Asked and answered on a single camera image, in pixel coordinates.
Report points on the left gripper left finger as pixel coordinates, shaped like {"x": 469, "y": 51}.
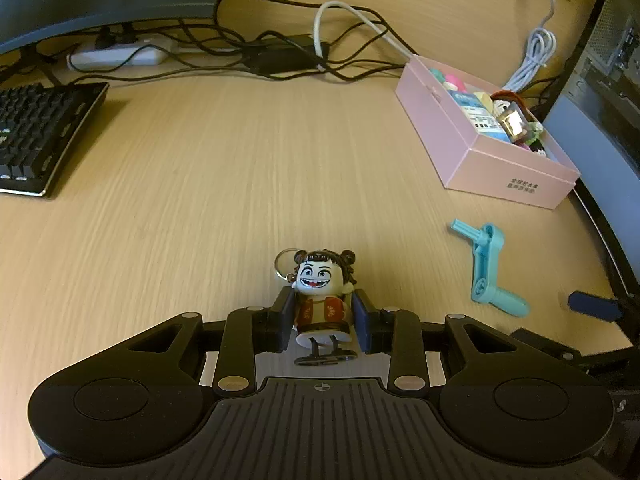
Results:
{"x": 281, "y": 319}

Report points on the white power strip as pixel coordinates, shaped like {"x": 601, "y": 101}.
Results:
{"x": 146, "y": 52}

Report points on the cartoon boy figure keychain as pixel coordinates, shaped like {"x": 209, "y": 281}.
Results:
{"x": 323, "y": 281}

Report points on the red haired doll green dress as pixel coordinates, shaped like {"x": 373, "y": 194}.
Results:
{"x": 521, "y": 126}

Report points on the pink cardboard box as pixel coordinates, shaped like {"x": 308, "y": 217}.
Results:
{"x": 469, "y": 161}

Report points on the blue white mask packet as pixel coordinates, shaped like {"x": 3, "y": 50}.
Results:
{"x": 479, "y": 116}

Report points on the black mechanical keyboard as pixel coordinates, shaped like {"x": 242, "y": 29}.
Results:
{"x": 39, "y": 127}

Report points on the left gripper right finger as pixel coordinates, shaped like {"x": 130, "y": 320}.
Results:
{"x": 366, "y": 322}

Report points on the white computer case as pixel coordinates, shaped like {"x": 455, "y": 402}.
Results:
{"x": 594, "y": 116}

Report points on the teal hand crank toy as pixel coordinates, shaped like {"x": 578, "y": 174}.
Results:
{"x": 487, "y": 243}

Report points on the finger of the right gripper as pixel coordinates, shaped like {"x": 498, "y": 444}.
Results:
{"x": 594, "y": 306}

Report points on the blue pink plush toy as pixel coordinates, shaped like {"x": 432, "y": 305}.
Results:
{"x": 448, "y": 81}

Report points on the black power adapter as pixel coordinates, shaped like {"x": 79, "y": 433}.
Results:
{"x": 271, "y": 55}

